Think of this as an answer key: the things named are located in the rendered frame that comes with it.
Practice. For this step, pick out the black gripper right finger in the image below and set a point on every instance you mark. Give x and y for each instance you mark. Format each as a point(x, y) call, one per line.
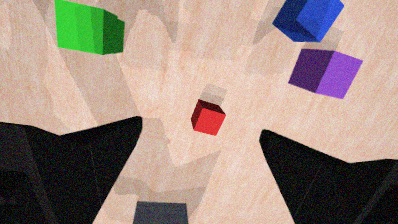
point(321, 189)

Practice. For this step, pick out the blue block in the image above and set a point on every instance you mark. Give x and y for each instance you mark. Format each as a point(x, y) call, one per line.
point(307, 20)

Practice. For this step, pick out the red block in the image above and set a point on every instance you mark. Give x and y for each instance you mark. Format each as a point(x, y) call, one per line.
point(207, 117)

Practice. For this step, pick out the green block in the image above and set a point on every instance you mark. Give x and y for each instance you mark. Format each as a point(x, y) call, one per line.
point(85, 28)
point(120, 36)

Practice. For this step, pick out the purple block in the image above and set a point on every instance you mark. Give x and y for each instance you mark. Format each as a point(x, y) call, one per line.
point(324, 72)

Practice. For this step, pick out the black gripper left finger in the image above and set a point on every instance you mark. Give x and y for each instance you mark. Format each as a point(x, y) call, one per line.
point(71, 174)

